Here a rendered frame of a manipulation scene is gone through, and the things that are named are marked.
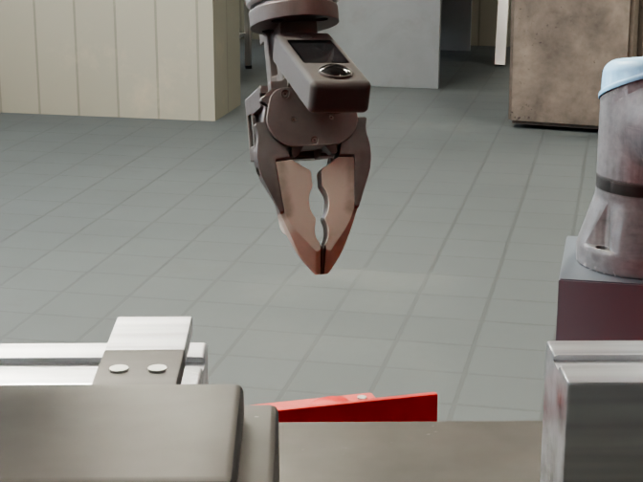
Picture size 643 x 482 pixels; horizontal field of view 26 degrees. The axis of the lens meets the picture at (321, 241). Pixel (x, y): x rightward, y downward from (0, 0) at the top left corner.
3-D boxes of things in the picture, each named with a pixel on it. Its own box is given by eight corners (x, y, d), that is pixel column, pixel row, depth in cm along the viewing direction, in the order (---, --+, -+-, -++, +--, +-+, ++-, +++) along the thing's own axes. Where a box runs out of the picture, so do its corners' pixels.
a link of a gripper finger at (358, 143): (370, 208, 110) (360, 98, 111) (375, 207, 109) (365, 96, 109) (312, 212, 109) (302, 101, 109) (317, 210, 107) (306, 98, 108)
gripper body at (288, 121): (337, 165, 116) (323, 23, 117) (365, 150, 108) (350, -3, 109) (247, 170, 114) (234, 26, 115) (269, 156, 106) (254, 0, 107)
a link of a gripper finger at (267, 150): (316, 212, 109) (306, 103, 110) (321, 210, 107) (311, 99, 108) (257, 217, 108) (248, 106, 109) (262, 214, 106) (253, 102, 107)
